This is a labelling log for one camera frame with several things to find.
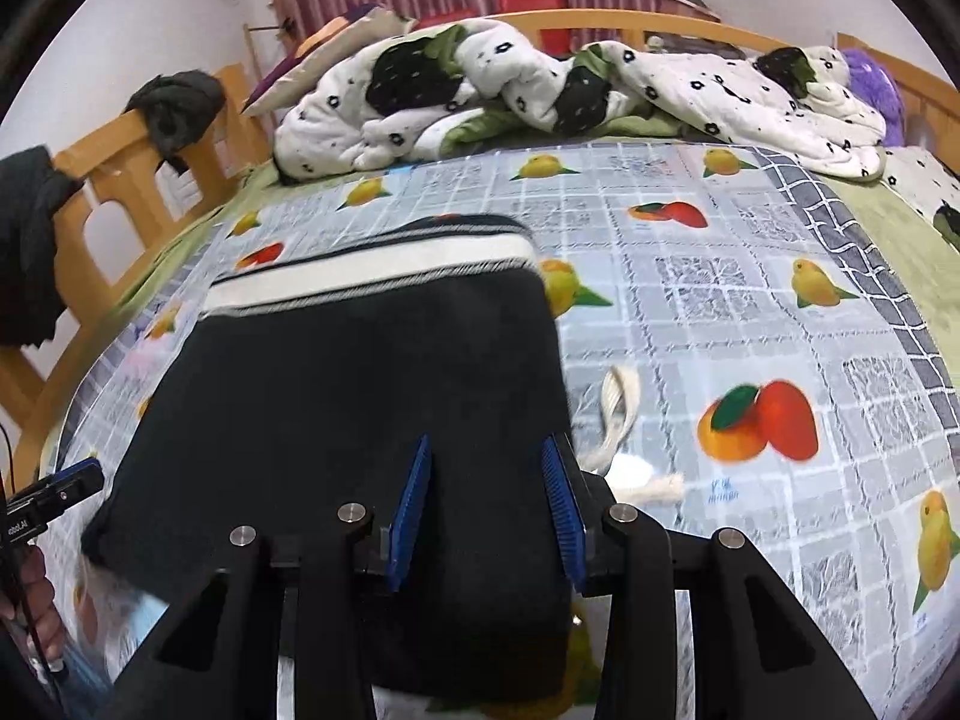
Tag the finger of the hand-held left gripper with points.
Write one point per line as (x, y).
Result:
(79, 474)

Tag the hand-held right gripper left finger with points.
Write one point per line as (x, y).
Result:
(409, 510)

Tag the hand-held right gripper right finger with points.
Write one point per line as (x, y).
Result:
(559, 510)

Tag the black pants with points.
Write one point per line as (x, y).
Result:
(337, 405)

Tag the person's left hand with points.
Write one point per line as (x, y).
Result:
(34, 600)

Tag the black jacket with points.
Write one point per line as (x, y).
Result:
(26, 240)

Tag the fruit print plastic tablecloth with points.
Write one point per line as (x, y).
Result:
(750, 300)

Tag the grey black garment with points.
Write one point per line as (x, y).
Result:
(176, 105)

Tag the white floral blanket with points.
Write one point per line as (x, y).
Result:
(510, 82)

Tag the wooden rack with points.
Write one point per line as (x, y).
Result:
(251, 52)

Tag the purple and orange pillow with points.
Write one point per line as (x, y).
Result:
(330, 45)

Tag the white floral pillow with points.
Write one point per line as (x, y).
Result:
(922, 180)

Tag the red chair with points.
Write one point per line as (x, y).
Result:
(444, 19)
(529, 4)

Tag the pile of cardboard and papers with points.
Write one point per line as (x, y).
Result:
(690, 4)

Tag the purple plush toy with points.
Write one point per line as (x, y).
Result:
(877, 90)

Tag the wooden bed frame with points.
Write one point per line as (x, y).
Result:
(120, 165)

